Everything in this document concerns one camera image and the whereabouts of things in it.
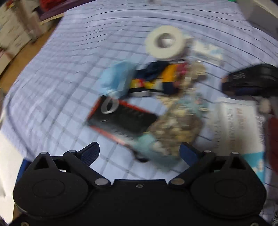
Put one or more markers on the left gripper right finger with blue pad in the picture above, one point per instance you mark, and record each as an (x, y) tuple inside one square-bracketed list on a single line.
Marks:
[(189, 154)]

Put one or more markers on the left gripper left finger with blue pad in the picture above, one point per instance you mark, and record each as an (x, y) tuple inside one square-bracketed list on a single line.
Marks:
[(90, 153)]

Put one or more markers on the herb sachet light blue bag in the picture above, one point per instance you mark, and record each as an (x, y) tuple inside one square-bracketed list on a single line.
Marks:
[(181, 122)]

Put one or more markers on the black red flat case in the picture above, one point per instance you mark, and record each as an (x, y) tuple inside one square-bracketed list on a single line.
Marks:
[(119, 120)]

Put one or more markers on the white tissue pack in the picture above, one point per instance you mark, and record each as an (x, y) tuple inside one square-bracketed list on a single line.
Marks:
[(207, 52)]

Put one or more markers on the blue face mask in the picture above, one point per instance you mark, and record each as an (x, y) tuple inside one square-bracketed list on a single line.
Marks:
[(115, 81)]

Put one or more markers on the large white tape roll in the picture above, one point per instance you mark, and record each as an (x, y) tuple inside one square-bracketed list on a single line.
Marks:
[(165, 42)]

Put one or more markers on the beige mesh drawstring pouch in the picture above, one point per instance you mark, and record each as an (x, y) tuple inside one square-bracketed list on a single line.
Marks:
[(196, 72)]

